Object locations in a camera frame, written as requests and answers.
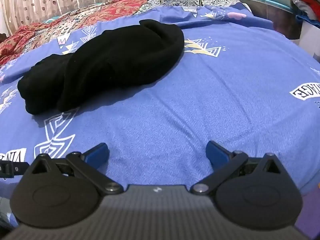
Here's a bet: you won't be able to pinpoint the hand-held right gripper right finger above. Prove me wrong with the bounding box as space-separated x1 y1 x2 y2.
191 140 285 195

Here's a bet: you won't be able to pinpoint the clear storage box teal lid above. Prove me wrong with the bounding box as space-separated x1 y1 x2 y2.
236 0 300 40

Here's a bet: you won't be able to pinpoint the blue printed bed sheet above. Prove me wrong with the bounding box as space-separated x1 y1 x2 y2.
0 4 320 227

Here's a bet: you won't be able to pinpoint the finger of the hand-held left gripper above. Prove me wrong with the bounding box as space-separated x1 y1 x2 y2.
0 159 30 179

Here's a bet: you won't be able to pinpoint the purple cloth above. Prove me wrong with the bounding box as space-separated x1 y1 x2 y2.
299 177 320 240

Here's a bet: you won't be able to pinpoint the stack of folded clothes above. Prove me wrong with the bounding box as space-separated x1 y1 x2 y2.
291 0 320 28

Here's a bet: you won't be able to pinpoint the red floral patchwork blanket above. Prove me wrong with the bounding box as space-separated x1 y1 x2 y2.
0 0 250 67

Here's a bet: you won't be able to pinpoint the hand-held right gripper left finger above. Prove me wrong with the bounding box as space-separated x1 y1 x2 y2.
27 142 124 195

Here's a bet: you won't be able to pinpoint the black pants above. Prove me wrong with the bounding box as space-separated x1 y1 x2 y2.
17 19 185 115

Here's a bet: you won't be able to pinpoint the white cabinet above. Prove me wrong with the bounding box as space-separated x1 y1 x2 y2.
297 20 320 63

